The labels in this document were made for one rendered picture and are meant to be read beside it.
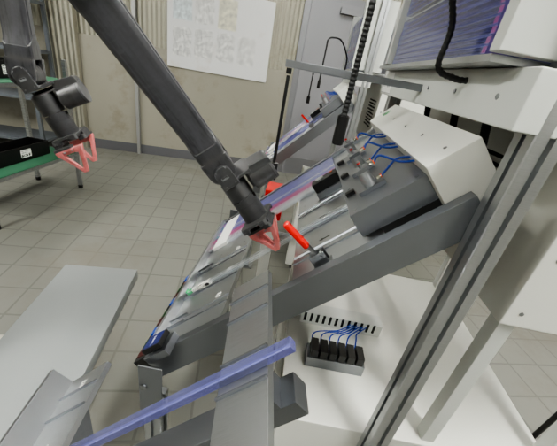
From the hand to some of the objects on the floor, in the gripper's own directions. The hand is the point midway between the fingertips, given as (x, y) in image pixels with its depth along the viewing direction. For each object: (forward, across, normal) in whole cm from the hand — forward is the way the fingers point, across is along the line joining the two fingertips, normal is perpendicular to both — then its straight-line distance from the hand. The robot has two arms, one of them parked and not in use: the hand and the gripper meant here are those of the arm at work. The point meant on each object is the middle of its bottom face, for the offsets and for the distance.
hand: (276, 245), depth 75 cm
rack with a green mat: (-74, -152, -224) cm, 280 cm away
